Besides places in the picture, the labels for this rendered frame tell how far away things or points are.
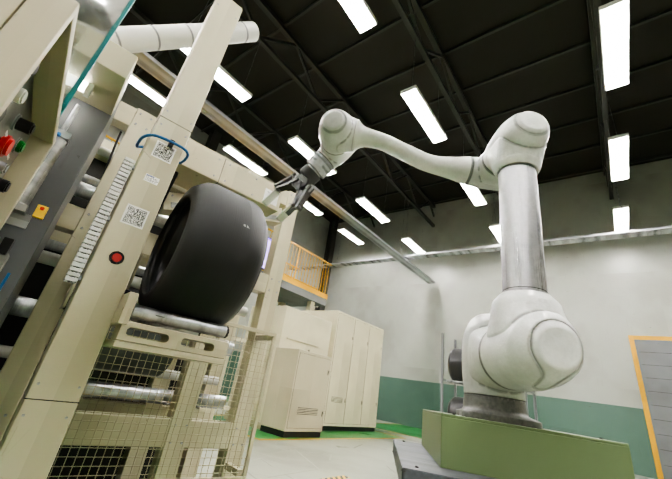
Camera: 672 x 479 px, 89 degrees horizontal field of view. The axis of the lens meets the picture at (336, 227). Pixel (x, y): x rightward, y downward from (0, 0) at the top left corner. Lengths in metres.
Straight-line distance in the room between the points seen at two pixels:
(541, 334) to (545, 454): 0.27
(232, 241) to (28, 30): 0.81
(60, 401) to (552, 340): 1.30
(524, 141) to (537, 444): 0.75
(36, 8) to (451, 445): 1.10
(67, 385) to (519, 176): 1.44
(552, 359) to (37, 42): 1.03
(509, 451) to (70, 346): 1.22
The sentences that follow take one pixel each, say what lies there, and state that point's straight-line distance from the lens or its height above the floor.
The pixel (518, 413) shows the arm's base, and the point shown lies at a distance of 1.07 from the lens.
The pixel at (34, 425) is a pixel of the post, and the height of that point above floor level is 0.56.
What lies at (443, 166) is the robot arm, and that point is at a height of 1.51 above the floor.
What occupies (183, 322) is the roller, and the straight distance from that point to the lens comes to 1.34.
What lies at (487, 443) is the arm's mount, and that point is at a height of 0.71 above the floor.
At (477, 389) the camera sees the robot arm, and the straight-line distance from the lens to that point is 1.06.
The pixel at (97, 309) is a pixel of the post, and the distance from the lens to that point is 1.36.
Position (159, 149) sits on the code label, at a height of 1.51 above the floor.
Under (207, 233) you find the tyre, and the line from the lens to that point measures 1.26.
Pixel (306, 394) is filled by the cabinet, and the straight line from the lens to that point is 6.15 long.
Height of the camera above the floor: 0.77
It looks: 25 degrees up
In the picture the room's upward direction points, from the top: 9 degrees clockwise
